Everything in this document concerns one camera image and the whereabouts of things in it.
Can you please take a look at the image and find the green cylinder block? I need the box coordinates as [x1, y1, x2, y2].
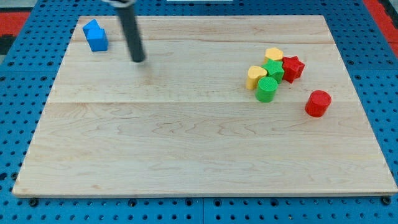
[255, 77, 279, 103]

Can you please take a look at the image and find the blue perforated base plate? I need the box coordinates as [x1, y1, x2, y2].
[0, 0, 398, 224]

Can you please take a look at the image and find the light wooden board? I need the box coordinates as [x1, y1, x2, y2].
[12, 16, 397, 198]

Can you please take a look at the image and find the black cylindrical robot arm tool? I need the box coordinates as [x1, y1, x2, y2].
[103, 0, 146, 63]

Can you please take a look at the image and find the red star block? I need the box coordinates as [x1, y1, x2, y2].
[282, 56, 305, 83]

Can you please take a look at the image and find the yellow heart block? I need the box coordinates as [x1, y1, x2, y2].
[245, 65, 268, 90]

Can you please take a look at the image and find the red cylinder block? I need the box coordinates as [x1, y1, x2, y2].
[305, 90, 332, 117]

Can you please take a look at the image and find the blue cube block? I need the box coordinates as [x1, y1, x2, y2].
[86, 29, 108, 52]

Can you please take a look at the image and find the green star block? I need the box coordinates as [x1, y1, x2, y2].
[261, 59, 284, 84]

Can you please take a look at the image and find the yellow hexagon block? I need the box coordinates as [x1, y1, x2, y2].
[264, 47, 284, 63]

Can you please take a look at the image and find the blue triangle block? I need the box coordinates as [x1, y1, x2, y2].
[82, 19, 100, 38]

